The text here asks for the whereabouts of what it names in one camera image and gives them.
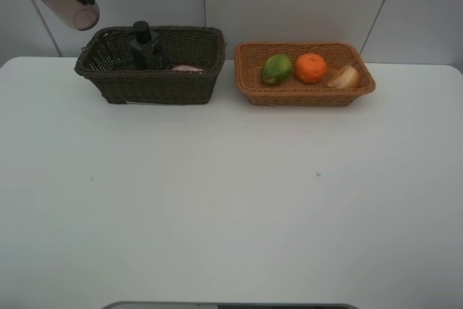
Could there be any translucent purple plastic cup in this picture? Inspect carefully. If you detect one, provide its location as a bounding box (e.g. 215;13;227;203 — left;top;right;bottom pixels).
41;0;100;31

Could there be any black pump bottle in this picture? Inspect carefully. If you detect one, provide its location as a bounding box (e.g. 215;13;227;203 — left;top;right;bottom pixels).
129;21;163;71

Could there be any pink spray bottle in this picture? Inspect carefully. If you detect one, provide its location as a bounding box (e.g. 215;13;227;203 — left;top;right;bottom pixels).
171;65;203;73

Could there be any green lime fruit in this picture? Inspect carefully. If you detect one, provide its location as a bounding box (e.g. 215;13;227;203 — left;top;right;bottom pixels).
261;54;293;85

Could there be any orange mandarin fruit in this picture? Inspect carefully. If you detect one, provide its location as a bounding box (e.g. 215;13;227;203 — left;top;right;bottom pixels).
295;54;327;84

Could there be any dark brown wicker basket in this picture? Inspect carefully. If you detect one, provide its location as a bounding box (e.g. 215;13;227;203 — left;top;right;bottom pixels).
75;26;226;105

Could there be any orange wicker basket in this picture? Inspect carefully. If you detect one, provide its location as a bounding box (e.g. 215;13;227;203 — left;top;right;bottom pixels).
234;42;375;106

